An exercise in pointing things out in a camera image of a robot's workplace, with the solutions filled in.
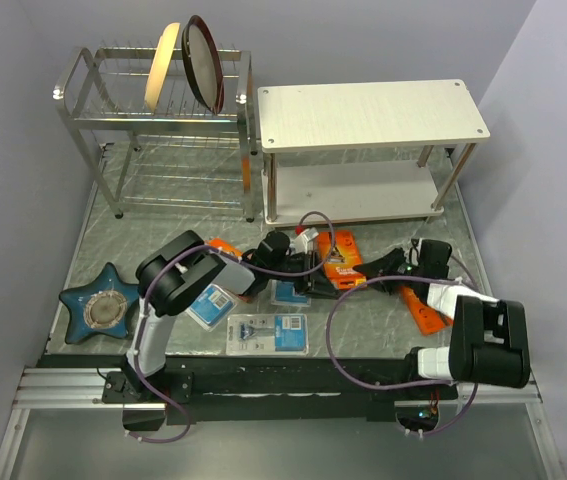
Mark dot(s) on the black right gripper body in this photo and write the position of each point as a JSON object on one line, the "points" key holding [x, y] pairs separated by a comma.
{"points": [[411, 270]]}

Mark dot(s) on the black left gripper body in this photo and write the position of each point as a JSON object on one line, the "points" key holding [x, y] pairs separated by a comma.
{"points": [[290, 266]]}

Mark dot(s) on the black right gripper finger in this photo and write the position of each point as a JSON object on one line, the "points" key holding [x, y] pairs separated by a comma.
{"points": [[387, 265], [391, 287]]}

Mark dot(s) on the orange razor box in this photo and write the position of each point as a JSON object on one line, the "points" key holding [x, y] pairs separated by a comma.
{"points": [[427, 320], [341, 255], [224, 246]]}

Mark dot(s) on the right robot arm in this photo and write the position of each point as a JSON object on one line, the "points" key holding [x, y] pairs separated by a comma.
{"points": [[488, 340]]}

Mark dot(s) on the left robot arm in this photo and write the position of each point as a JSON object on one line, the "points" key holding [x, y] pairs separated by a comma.
{"points": [[173, 277]]}

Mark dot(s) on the white two-tier shelf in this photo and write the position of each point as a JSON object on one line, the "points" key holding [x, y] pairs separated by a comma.
{"points": [[360, 152]]}

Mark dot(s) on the blue razor blister pack centre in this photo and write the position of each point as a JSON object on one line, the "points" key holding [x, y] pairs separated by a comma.
{"points": [[284, 294]]}

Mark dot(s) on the blue razor blister pack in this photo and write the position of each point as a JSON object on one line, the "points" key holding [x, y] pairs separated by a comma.
{"points": [[267, 335], [284, 294], [211, 307]]}

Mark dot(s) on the blue razor blister pack left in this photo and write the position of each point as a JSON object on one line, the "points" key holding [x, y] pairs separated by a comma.
{"points": [[211, 307]]}

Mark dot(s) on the blue razor blister pack front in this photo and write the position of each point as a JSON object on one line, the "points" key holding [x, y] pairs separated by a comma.
{"points": [[267, 335]]}

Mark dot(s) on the blue star-shaped dish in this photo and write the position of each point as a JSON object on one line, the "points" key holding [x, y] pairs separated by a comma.
{"points": [[104, 306]]}

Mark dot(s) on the dark brown plate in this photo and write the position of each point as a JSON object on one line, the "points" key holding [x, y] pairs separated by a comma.
{"points": [[202, 65]]}

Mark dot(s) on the cream plate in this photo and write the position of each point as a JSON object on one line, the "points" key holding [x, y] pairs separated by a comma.
{"points": [[160, 65]]}

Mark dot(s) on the steel dish rack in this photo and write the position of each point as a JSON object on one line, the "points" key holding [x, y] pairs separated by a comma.
{"points": [[179, 156]]}

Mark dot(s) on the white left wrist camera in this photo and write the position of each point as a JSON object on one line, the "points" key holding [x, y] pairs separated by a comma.
{"points": [[304, 242]]}

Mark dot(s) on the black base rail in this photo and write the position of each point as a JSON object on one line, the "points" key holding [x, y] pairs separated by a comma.
{"points": [[195, 389]]}

